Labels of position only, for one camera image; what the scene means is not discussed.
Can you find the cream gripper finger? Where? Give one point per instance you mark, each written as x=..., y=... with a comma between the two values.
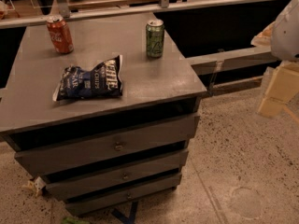
x=279, y=86
x=264, y=37

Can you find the green soda can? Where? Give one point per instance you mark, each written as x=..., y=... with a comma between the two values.
x=155, y=38

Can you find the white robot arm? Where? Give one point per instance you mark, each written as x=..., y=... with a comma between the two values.
x=282, y=37

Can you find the red coke can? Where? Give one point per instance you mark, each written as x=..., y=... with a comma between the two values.
x=60, y=34

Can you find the blue kettle chips bag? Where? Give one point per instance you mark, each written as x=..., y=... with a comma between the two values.
x=102, y=81

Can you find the grey drawer cabinet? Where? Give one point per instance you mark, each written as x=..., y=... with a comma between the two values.
x=153, y=90

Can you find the grey metal railing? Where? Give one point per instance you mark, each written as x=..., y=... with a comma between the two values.
x=149, y=3

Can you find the bottom grey drawer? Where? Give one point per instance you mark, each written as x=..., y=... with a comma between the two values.
x=123, y=195

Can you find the grey drawer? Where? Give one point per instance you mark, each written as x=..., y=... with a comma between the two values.
x=49, y=160
x=82, y=185
x=123, y=195

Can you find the middle grey drawer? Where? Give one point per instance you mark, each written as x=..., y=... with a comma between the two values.
x=82, y=185

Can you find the top grey drawer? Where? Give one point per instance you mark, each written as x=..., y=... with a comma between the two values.
x=49, y=160

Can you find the green object on floor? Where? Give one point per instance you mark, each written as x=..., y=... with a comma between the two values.
x=71, y=220

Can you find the crumpled paper scrap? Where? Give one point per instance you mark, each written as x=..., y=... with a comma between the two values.
x=36, y=185

